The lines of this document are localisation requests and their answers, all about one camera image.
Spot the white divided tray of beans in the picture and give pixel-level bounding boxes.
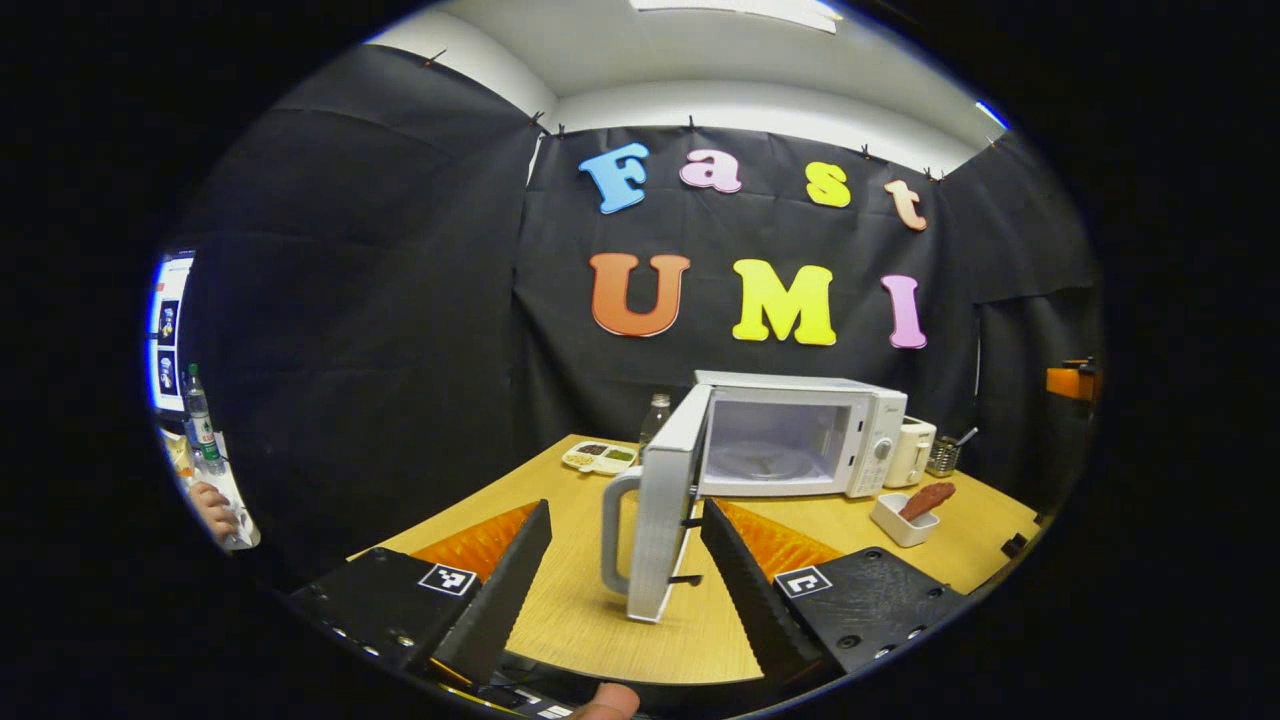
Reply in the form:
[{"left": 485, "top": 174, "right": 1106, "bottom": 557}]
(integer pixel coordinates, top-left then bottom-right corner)
[{"left": 563, "top": 441, "right": 638, "bottom": 476}]

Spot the brown sausage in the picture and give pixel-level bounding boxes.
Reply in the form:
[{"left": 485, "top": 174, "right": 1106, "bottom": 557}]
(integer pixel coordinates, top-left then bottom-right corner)
[{"left": 898, "top": 482, "right": 956, "bottom": 523}]

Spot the black backdrop cloth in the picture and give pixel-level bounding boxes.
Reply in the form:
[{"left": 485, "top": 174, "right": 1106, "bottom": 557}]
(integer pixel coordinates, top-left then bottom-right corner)
[{"left": 160, "top": 45, "right": 1106, "bottom": 591}]

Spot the white side desk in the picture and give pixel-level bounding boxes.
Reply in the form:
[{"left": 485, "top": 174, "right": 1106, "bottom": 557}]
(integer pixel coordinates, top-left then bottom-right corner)
[{"left": 160, "top": 430, "right": 263, "bottom": 553}]

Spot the clear plastic water bottle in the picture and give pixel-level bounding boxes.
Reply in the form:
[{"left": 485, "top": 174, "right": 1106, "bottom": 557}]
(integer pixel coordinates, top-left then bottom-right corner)
[
  {"left": 183, "top": 363, "right": 227, "bottom": 477},
  {"left": 640, "top": 393, "right": 673, "bottom": 451}
]

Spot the white toaster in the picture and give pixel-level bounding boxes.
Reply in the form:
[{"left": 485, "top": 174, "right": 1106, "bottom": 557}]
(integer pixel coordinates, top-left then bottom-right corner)
[{"left": 885, "top": 417, "right": 938, "bottom": 489}]

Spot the computer monitor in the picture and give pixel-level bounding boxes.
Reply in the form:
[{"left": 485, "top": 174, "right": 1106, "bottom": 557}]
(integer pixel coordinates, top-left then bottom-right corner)
[{"left": 148, "top": 252, "right": 197, "bottom": 413}]

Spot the wire utensil holder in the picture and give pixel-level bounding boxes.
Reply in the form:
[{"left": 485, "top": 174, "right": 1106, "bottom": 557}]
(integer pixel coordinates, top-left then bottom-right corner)
[{"left": 925, "top": 428, "right": 978, "bottom": 478}]

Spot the long ceiling light panel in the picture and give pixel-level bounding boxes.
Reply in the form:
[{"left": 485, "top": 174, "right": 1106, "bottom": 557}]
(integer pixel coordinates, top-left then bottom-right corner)
[{"left": 630, "top": 0, "right": 839, "bottom": 34}]

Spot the glass turntable plate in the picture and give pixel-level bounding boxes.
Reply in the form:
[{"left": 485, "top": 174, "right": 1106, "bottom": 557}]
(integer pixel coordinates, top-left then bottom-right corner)
[{"left": 708, "top": 440, "right": 816, "bottom": 482}]

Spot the white microwave oven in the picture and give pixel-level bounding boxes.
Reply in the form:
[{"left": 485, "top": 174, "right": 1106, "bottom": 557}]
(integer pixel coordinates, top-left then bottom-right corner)
[{"left": 600, "top": 370, "right": 909, "bottom": 623}]

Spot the white rectangular dish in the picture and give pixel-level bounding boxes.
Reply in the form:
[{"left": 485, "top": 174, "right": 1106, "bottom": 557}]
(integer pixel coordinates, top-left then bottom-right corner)
[{"left": 870, "top": 492, "right": 941, "bottom": 548}]

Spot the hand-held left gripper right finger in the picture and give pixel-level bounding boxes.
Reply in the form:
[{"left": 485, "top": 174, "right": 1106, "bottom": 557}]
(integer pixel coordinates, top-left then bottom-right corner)
[{"left": 699, "top": 498, "right": 979, "bottom": 699}]

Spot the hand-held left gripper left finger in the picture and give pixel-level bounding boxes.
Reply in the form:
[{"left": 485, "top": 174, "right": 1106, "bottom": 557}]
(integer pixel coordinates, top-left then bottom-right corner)
[{"left": 288, "top": 499, "right": 554, "bottom": 691}]

